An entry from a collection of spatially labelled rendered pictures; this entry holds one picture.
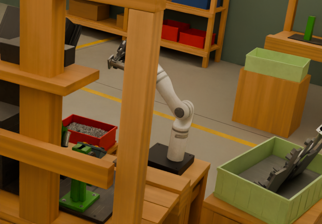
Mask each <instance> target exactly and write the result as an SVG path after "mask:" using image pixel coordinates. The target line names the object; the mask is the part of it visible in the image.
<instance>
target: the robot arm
mask: <svg viewBox="0 0 322 224"><path fill-rule="evenodd" d="M126 44H127V40H125V41H124V40H122V42H121V44H120V46H119V48H118V49H117V52H118V53H117V54H116V56H115V58H114V59H113V60H112V62H114V63H117V62H118V61H119V62H122V63H125V55H126ZM120 48H121V49H120ZM121 60H122V61H121ZM156 89H157V90H158V92H159V93H160V95H161V96H162V97H163V98H164V100H165V101H166V103H167V105H168V106H169V108H170V110H171V111H172V113H173V115H174V116H175V117H176V119H175V121H174V122H173V124H172V131H171V136H170V141H169V147H168V153H167V158H168V159H169V160H171V161H176V162H180V161H183V159H184V153H185V148H186V142H187V138H188V132H189V128H190V126H191V123H192V119H193V115H194V106H193V104H192V103H191V102H190V101H188V100H183V101H180V99H179V98H178V97H177V95H176V94H175V92H174V90H173V85H172V82H171V80H170V78H169V76H168V75H167V74H166V72H165V71H164V70H163V68H162V67H161V66H160V65H159V63H158V72H157V81H156Z"/></svg>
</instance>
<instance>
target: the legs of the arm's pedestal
mask: <svg viewBox="0 0 322 224"><path fill-rule="evenodd" d="M207 176H208V172H207V173H206V174H205V175H204V176H203V178H202V179H201V180H200V181H199V182H198V183H197V184H196V186H195V187H194V188H193V189H192V190H191V191H190V193H189V196H188V203H187V205H186V209H185V215H184V224H200V218H201V212H202V207H203V200H204V197H205V191H206V184H207Z"/></svg>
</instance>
